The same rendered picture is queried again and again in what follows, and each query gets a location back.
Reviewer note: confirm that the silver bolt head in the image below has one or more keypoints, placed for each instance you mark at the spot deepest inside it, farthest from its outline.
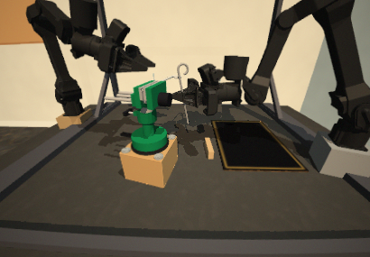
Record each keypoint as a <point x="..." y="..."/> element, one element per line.
<point x="158" y="156"/>
<point x="171" y="137"/>
<point x="125" y="150"/>

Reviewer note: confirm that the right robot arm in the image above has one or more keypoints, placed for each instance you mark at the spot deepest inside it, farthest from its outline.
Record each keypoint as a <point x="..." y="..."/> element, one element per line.
<point x="83" y="16"/>

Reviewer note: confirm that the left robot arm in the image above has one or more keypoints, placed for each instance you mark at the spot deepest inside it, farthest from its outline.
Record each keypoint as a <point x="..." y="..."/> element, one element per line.
<point x="352" y="94"/>

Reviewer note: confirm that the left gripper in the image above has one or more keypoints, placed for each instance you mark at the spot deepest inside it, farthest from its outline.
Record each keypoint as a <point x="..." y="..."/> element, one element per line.
<point x="193" y="96"/>

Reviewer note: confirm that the black mat with tan border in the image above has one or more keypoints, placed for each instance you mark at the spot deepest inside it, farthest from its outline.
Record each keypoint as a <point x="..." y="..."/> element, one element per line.
<point x="252" y="146"/>

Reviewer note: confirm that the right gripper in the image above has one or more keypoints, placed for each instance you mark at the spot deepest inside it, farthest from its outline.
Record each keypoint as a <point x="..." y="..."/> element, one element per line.
<point x="114" y="55"/>

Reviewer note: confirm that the black rubber ring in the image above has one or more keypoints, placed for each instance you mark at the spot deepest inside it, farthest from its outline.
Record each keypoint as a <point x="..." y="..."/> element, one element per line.
<point x="147" y="153"/>

